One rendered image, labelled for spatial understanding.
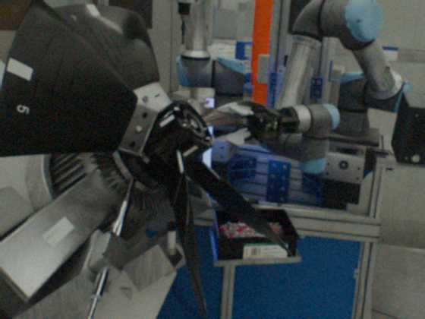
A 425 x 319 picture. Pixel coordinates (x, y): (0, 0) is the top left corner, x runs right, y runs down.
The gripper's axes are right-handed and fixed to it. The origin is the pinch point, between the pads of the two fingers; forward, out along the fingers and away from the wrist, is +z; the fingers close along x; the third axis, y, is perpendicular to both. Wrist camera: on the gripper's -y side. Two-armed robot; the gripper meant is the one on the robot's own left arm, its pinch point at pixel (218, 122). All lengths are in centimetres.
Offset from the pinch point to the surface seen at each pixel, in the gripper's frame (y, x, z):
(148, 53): -3.6, -16.0, 16.7
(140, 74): 0.9, -12.6, 19.6
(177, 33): -632, 84, -251
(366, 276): 13, 51, -52
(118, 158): 12.0, 0.5, 26.8
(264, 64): -298, 57, -213
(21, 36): 22, -23, 42
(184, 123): 17.5, -7.6, 16.7
